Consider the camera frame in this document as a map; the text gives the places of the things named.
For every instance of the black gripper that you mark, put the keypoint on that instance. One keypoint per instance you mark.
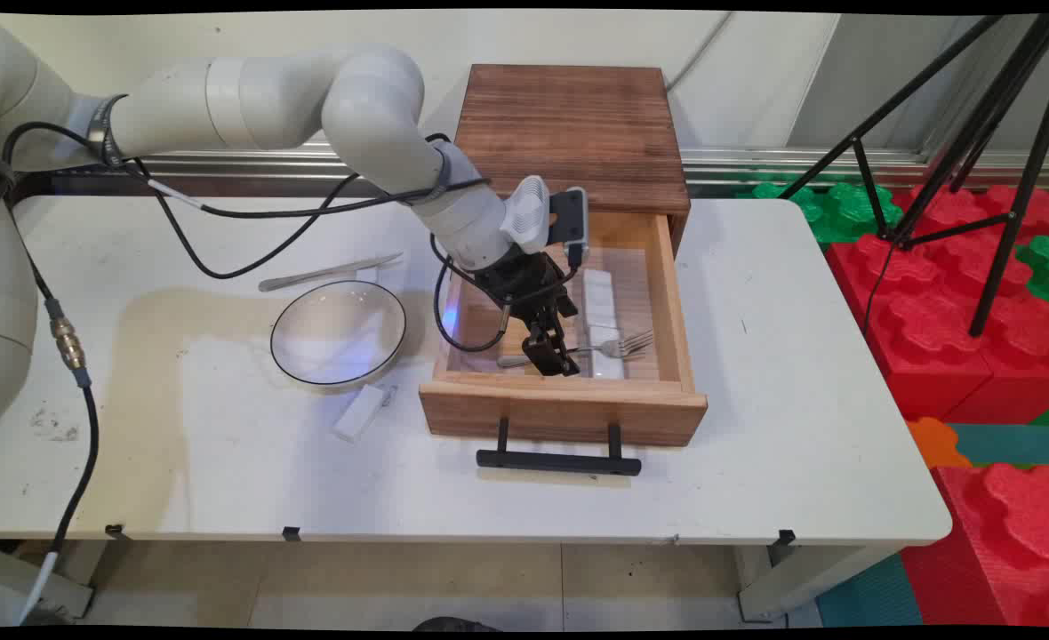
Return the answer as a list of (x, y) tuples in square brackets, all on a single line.
[(524, 284)]

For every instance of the silver fork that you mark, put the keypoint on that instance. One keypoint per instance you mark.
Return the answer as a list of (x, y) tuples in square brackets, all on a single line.
[(622, 345)]

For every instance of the silver table knife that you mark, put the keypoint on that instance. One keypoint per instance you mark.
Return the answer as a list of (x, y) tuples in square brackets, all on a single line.
[(329, 272)]

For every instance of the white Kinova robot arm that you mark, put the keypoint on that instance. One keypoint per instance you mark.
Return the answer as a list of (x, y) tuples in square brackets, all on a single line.
[(267, 98)]

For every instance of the light wooden drawer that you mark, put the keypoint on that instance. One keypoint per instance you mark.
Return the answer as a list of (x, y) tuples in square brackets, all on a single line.
[(560, 413)]

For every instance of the long white cutlery rest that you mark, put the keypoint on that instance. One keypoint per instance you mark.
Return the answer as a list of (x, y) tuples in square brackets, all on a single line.
[(597, 298)]

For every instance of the white bowl black rim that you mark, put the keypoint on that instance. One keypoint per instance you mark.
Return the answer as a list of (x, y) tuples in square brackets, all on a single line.
[(338, 333)]

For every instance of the dark wooden drawer cabinet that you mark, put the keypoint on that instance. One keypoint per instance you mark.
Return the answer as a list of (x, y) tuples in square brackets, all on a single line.
[(569, 133)]

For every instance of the green foam block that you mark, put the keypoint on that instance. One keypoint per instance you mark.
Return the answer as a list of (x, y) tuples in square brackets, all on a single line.
[(1047, 267), (844, 209)]

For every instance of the white table leg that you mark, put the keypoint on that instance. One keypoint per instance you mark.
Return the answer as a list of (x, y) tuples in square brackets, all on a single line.
[(800, 582), (62, 578)]

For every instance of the large red foam block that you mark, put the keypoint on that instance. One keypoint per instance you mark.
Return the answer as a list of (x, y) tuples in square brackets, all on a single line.
[(924, 347)]

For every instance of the orange foam piece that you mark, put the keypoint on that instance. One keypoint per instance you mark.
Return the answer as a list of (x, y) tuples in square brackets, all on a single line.
[(933, 443)]

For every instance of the teal foam mat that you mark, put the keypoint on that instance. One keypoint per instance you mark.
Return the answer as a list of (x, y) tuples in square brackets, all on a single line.
[(871, 596), (1013, 443)]

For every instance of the black tripod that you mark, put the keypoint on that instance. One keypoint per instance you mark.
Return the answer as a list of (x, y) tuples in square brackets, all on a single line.
[(1018, 211)]

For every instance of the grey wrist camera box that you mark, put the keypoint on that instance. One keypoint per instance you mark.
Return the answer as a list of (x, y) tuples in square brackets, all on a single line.
[(569, 218)]

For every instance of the aluminium wall rail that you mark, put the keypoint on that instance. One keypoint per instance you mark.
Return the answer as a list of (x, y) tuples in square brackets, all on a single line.
[(756, 164)]

